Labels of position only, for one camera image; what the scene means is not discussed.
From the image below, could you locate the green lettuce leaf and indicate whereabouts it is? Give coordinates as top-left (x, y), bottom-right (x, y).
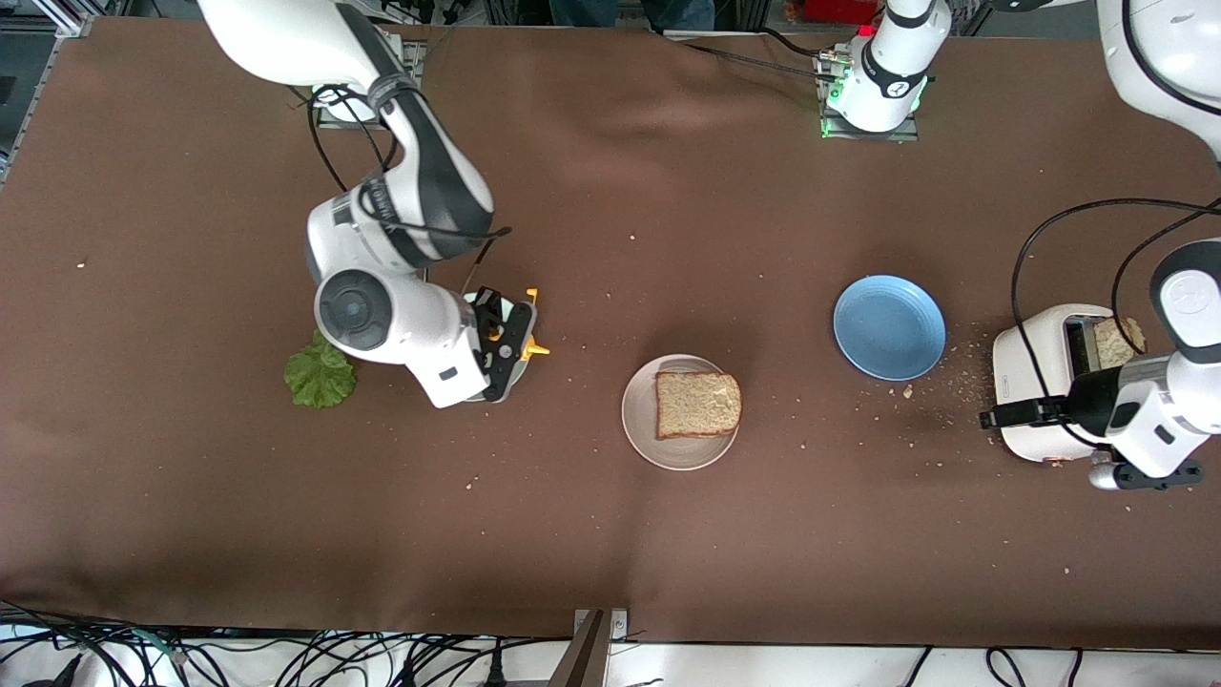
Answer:
top-left (283, 329), bottom-right (359, 409)

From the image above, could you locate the beige plate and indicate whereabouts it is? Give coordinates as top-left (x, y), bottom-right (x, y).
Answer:
top-left (621, 354), bottom-right (741, 471)

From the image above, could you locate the blue plate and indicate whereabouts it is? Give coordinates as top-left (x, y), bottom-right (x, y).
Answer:
top-left (833, 275), bottom-right (947, 381)

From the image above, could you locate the aluminium frame profile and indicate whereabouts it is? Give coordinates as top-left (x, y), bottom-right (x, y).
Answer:
top-left (33, 0), bottom-right (96, 39)

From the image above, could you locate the dark metal bar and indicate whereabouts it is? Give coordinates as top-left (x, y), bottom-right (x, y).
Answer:
top-left (548, 611), bottom-right (609, 687)

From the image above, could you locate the brown bread slice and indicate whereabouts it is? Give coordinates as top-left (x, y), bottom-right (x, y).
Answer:
top-left (1092, 317), bottom-right (1148, 371)
top-left (654, 371), bottom-right (743, 441)

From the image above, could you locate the red box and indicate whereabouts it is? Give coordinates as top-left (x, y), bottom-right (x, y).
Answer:
top-left (806, 0), bottom-right (879, 25)

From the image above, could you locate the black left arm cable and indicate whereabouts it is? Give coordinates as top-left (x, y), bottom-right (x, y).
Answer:
top-left (1011, 196), bottom-right (1221, 449)

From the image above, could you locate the white toaster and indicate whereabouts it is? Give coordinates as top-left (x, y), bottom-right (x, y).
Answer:
top-left (992, 303), bottom-right (1146, 464)

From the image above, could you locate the brown tablecloth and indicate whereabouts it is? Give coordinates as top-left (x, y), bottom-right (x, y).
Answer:
top-left (0, 17), bottom-right (1221, 650)

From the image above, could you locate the black cable on cloth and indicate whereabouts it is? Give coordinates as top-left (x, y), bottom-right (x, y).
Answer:
top-left (682, 43), bottom-right (840, 82)

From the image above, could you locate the yellow mustard squeeze bottle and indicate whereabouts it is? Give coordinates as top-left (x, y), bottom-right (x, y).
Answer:
top-left (485, 288), bottom-right (551, 362)

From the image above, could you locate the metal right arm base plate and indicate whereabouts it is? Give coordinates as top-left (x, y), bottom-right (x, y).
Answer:
top-left (315, 36), bottom-right (426, 131)

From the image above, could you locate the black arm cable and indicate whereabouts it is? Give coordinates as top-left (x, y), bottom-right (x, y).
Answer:
top-left (305, 84), bottom-right (513, 297)
top-left (1011, 196), bottom-right (1221, 449)

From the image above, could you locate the teal floor cable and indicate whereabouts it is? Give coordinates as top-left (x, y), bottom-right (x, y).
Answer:
top-left (124, 625), bottom-right (187, 669)

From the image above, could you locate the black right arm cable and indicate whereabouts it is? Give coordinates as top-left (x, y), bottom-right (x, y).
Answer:
top-left (305, 84), bottom-right (513, 297)

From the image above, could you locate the silver metal bracket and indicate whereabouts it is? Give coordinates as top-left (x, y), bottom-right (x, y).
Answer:
top-left (572, 608), bottom-right (629, 642)

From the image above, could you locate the pale green plate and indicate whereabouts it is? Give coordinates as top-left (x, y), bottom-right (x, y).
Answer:
top-left (463, 292), bottom-right (533, 403)

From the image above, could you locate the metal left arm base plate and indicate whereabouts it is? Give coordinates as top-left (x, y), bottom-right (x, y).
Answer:
top-left (818, 48), bottom-right (921, 142)

